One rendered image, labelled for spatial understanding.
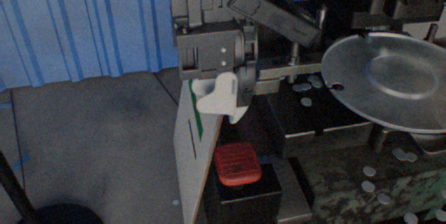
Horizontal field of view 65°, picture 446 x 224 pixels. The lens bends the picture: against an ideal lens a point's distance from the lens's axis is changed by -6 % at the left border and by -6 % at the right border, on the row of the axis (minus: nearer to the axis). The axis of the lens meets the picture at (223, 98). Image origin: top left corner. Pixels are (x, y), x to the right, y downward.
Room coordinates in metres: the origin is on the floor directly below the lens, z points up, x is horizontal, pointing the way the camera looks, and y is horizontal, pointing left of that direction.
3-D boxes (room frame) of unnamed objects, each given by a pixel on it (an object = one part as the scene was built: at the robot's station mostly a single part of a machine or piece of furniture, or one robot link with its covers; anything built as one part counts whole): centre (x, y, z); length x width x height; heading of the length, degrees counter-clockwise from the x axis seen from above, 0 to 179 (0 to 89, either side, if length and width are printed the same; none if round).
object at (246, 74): (0.33, -0.02, 0.92); 0.05 x 0.02 x 0.09; 12
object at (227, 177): (0.35, -0.02, 0.72); 0.07 x 0.06 x 0.08; 12
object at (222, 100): (0.33, 0.00, 0.88); 0.06 x 0.03 x 0.09; 102
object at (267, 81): (0.61, -0.13, 0.76); 0.17 x 0.06 x 0.10; 102
